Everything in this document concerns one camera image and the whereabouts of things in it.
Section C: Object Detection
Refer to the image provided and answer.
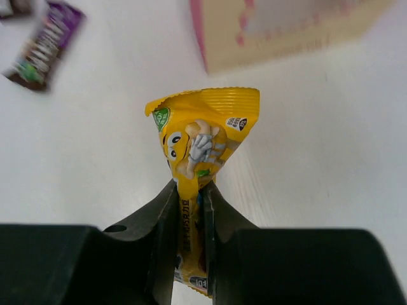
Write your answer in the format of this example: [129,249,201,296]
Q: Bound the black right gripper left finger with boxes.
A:
[1,182,178,304]

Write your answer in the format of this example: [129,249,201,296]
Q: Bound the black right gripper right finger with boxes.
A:
[203,183,406,304]

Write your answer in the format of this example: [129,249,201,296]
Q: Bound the yellow M&M's peanut packet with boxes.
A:
[145,87,260,295]

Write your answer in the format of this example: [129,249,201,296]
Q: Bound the brown M&M's chocolate packet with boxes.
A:
[4,1,85,92]

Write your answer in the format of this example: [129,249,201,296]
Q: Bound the pink paper gift bag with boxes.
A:
[190,1,393,74]

